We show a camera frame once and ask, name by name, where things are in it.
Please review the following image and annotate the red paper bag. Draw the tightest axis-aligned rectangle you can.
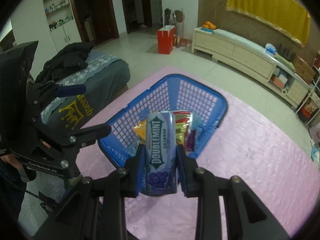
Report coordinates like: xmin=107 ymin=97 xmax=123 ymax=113
xmin=157 ymin=25 xmax=177 ymax=55

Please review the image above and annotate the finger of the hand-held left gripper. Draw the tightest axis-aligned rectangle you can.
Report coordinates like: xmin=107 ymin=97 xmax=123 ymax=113
xmin=62 ymin=124 xmax=112 ymax=148
xmin=27 ymin=84 xmax=87 ymax=100

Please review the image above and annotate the yellow cloth cover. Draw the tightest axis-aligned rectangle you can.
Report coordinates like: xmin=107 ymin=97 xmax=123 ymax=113
xmin=226 ymin=0 xmax=311 ymax=48

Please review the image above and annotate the black router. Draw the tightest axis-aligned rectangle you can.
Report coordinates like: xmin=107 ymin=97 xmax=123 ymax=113
xmin=277 ymin=44 xmax=293 ymax=60

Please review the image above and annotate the white wall cabinet with shelves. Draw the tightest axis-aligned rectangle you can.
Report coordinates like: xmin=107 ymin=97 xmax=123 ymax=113
xmin=41 ymin=0 xmax=83 ymax=50

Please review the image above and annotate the blue purple gum can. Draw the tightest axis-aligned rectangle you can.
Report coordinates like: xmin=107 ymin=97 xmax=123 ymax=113
xmin=145 ymin=111 xmax=178 ymax=197

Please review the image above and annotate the broom with dustpan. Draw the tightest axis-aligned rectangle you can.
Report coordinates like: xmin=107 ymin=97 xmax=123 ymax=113
xmin=164 ymin=7 xmax=187 ymax=48

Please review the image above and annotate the person's left hand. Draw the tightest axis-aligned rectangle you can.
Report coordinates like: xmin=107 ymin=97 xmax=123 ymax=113
xmin=0 ymin=153 xmax=21 ymax=173

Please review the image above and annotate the pink tablecloth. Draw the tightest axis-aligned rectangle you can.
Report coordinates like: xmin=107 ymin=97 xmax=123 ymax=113
xmin=75 ymin=66 xmax=320 ymax=240

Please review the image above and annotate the black jacket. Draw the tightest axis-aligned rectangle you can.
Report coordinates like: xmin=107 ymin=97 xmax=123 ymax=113
xmin=35 ymin=42 xmax=94 ymax=83

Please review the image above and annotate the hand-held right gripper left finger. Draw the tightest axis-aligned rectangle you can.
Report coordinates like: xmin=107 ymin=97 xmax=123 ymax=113
xmin=31 ymin=142 xmax=148 ymax=240

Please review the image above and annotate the beige TV cabinet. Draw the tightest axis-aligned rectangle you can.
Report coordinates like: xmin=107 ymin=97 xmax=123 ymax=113
xmin=192 ymin=27 xmax=312 ymax=109

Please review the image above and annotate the pink bag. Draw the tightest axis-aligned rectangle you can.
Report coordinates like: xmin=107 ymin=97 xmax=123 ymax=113
xmin=309 ymin=124 xmax=320 ymax=143

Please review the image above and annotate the white shelf rack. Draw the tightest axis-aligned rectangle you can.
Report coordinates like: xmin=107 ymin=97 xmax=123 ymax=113
xmin=295 ymin=67 xmax=320 ymax=127

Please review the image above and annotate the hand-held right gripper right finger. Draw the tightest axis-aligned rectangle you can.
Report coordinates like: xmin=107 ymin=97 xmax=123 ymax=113
xmin=176 ymin=144 xmax=292 ymax=240

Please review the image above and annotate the dark wooden door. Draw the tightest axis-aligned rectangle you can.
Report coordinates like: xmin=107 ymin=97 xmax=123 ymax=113
xmin=119 ymin=0 xmax=153 ymax=34
xmin=67 ymin=0 xmax=120 ymax=46

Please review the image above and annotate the green folded cloth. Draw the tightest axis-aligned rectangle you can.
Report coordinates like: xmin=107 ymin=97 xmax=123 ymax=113
xmin=274 ymin=52 xmax=295 ymax=72

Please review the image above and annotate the blue plastic basket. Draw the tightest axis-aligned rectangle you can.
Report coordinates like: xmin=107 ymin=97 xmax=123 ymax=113
xmin=97 ymin=74 xmax=228 ymax=169

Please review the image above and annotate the brown cardboard box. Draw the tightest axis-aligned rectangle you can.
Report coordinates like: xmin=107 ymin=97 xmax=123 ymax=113
xmin=292 ymin=56 xmax=316 ymax=83

